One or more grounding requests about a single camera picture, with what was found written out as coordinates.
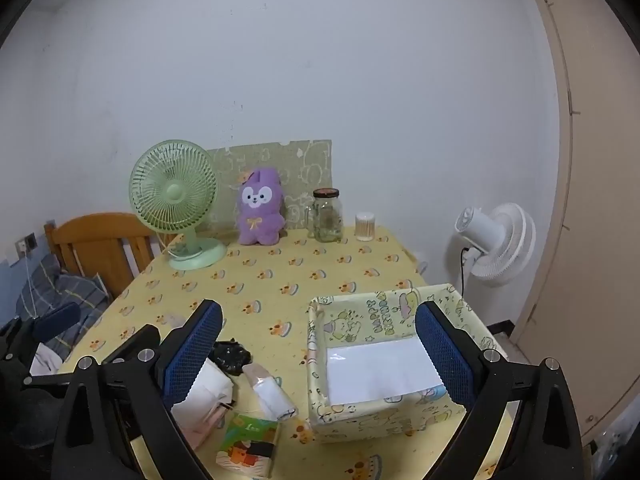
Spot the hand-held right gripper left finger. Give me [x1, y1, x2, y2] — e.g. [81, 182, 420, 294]
[57, 299, 224, 480]

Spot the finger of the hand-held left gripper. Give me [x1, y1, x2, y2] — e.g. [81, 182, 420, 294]
[34, 302, 82, 343]

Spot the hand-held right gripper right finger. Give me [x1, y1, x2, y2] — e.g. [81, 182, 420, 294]
[415, 301, 586, 480]

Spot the pastel cartoon tissue pack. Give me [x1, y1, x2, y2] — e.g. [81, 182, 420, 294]
[171, 360, 237, 452]

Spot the black item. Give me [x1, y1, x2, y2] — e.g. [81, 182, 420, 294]
[212, 341, 252, 377]

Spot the pink white cloth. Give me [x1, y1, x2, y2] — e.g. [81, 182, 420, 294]
[242, 362, 299, 422]

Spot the green orange tissue packet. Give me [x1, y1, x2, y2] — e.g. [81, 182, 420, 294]
[216, 412, 279, 478]

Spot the printed storage box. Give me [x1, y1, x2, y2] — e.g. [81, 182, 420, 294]
[306, 282, 498, 443]

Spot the grey plaid blanket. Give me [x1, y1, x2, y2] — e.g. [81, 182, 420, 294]
[15, 252, 111, 356]

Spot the yellow printed tablecloth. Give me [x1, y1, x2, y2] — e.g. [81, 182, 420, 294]
[57, 225, 516, 480]

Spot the white standing fan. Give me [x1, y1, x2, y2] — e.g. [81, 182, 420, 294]
[454, 202, 537, 288]

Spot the cotton swab container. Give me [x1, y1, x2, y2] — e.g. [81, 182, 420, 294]
[355, 212, 376, 242]

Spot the purple plush bunny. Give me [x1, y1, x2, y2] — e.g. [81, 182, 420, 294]
[236, 167, 287, 247]

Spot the green desk fan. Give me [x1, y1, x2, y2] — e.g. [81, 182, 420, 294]
[129, 139, 228, 272]

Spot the glass jar with lid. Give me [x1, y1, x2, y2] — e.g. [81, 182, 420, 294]
[306, 187, 345, 243]

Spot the clear plastic bag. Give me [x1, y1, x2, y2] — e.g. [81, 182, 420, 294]
[595, 425, 632, 467]

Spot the beige door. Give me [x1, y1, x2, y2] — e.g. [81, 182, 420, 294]
[520, 0, 640, 456]

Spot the white charging cable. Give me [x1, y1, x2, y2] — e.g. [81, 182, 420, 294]
[21, 250, 38, 317]

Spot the green printed wall sheet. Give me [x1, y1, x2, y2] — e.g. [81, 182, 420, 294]
[205, 137, 335, 233]

